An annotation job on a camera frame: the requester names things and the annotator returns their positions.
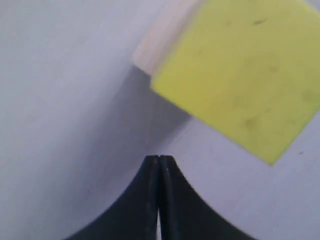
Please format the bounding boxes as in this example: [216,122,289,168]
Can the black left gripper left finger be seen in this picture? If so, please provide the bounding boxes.
[69,155,160,240]

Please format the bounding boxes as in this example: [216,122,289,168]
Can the large wooden cube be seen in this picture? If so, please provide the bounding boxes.
[132,0,205,77]

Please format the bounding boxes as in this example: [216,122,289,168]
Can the yellow cube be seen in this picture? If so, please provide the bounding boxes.
[151,0,320,164]

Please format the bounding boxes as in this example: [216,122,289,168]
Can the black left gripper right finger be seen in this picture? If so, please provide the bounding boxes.
[158,155,253,240]

